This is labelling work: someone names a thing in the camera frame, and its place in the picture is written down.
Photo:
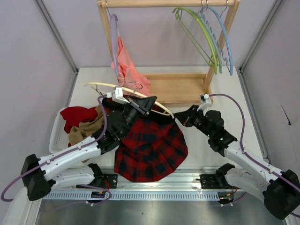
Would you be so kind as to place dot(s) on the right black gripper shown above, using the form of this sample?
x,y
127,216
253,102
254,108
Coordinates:
x,y
188,116

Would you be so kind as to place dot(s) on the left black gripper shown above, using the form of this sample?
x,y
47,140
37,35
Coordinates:
x,y
139,108

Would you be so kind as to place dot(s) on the red plaid skirt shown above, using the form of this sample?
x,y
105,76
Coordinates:
x,y
154,148

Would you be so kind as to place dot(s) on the cream hanger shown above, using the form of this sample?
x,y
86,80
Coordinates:
x,y
130,92

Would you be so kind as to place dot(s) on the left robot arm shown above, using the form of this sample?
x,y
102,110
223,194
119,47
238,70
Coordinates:
x,y
38,173

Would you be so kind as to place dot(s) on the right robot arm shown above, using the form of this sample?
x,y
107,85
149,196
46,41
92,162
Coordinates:
x,y
278,190

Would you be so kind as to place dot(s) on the pink skirt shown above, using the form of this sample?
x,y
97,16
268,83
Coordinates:
x,y
126,72

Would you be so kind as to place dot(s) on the teal hanger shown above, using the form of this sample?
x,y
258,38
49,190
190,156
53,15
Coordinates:
x,y
215,39

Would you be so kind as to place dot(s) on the green hanger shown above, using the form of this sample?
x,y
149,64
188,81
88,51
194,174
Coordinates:
x,y
178,12

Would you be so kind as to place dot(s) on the purple hanger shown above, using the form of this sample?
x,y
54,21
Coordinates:
x,y
114,31

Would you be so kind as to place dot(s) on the blue hanger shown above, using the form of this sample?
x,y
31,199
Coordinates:
x,y
225,27

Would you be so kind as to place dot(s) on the wooden clothes rack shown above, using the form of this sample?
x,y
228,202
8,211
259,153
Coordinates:
x,y
173,88

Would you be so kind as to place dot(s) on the tan garment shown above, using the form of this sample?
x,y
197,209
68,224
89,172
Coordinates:
x,y
85,129

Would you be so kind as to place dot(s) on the red garment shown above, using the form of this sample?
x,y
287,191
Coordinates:
x,y
73,116

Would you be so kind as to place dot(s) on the white laundry basket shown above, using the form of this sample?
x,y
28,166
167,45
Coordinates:
x,y
59,138

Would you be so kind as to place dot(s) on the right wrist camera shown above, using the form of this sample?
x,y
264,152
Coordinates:
x,y
205,102

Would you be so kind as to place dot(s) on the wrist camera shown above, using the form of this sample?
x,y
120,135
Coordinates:
x,y
205,102
117,95

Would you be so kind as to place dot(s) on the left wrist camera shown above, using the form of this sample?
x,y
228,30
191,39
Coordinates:
x,y
117,95

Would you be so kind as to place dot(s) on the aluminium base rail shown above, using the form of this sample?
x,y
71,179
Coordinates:
x,y
181,185

